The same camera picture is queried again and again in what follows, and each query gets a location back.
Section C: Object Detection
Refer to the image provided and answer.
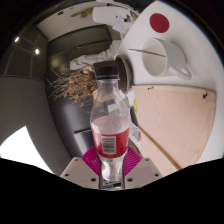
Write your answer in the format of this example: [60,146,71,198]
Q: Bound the metal spoon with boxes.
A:
[127,48,167,58]

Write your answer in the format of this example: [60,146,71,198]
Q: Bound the grey plant saucer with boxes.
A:
[123,55,134,94]

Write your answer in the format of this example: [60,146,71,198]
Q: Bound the small white tape roll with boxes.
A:
[129,105,140,127]

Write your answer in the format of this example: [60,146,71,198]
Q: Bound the flat round red coaster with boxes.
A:
[149,12,170,34]

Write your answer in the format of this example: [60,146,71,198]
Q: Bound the pile of papers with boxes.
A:
[113,11,134,34]

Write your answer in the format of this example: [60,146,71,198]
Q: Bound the printed newspaper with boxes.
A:
[128,121,142,145]

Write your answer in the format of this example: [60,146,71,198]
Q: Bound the tall wooden figure sculpture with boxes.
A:
[70,8,94,18]

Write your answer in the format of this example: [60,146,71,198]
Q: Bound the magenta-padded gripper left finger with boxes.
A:
[59,146,101,190]

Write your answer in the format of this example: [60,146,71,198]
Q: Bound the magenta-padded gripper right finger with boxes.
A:
[122,146,164,190]

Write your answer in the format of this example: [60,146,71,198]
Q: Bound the dried plant in brown pot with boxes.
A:
[46,54,134,109]

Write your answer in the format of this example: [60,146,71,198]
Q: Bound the white ceramic mug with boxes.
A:
[141,37,193,81]

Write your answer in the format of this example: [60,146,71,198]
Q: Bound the clear red-labelled water bottle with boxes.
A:
[89,61,131,191]

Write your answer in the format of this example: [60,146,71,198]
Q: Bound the white shell chair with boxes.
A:
[91,5,139,34]

